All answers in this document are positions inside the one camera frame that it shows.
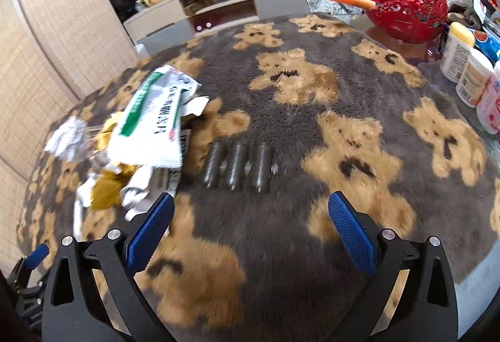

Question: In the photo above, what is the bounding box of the white paper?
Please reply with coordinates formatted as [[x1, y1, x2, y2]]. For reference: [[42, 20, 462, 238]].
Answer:
[[44, 116, 89, 164]]

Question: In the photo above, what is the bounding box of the pink white bottle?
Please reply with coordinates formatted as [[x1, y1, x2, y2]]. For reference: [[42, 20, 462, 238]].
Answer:
[[476, 63, 500, 136]]

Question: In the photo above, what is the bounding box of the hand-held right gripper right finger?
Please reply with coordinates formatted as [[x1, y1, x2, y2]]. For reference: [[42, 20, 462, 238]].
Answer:
[[327, 191, 459, 342]]

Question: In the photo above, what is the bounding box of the bear-print plush blanket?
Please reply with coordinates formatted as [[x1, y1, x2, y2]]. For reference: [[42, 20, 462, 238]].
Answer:
[[17, 12, 500, 342]]

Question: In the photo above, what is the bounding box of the white bottle orange label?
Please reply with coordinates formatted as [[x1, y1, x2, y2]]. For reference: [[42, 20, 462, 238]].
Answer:
[[455, 51, 494, 108]]

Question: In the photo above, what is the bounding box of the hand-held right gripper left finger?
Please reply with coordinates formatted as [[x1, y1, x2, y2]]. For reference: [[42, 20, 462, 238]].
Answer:
[[41, 191, 176, 342]]

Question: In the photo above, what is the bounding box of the blue snack packet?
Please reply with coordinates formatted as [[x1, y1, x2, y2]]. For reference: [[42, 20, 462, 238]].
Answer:
[[469, 27, 500, 64]]

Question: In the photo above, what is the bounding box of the beige grey television cabinet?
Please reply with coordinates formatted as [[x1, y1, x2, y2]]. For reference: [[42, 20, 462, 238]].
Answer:
[[123, 0, 322, 47]]

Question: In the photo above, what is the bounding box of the woven folding screen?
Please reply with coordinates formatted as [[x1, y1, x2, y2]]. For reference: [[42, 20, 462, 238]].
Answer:
[[0, 0, 140, 282]]

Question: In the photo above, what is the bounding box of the yellow wrapper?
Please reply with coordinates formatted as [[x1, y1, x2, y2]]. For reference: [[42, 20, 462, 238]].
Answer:
[[91, 164, 138, 211], [95, 112, 123, 152]]

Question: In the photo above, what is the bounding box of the white printed foil packet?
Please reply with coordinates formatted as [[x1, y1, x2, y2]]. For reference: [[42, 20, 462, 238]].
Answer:
[[120, 166, 183, 222]]

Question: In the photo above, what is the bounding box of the white green medicine packet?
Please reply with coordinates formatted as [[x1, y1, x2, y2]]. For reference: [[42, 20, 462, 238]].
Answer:
[[106, 65, 203, 171]]

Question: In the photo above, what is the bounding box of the torn white cardboard piece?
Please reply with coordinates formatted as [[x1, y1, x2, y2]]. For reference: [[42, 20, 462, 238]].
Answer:
[[183, 95, 210, 119]]

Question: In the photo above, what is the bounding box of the red openwork basket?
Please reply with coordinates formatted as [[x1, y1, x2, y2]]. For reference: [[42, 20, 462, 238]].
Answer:
[[363, 0, 448, 44]]

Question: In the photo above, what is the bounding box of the white bottle yellow cap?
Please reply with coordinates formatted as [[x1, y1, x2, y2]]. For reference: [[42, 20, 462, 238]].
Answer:
[[440, 22, 476, 83]]

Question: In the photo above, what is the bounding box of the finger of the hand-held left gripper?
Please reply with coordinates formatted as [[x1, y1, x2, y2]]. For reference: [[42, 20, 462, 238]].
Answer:
[[8, 244, 51, 282]]

